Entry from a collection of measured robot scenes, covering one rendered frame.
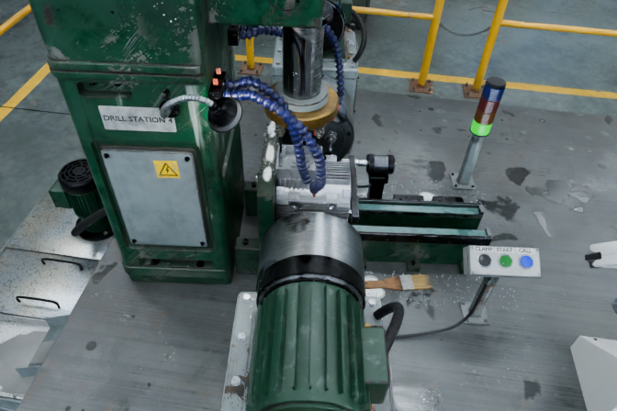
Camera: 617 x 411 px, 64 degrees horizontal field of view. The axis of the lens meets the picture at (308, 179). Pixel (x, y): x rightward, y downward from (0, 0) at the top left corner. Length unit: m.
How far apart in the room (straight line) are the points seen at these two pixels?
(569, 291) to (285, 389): 1.12
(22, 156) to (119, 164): 2.30
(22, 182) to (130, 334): 1.96
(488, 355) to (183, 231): 0.85
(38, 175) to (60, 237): 1.06
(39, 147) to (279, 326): 2.86
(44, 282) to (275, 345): 1.48
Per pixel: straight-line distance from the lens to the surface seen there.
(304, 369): 0.71
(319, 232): 1.10
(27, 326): 2.08
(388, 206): 1.52
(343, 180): 1.31
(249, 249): 1.38
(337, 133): 1.52
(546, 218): 1.83
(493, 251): 1.27
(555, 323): 1.57
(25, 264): 2.21
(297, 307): 0.75
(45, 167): 3.30
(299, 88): 1.13
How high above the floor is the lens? 2.00
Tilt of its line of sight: 43 degrees down
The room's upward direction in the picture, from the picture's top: 3 degrees clockwise
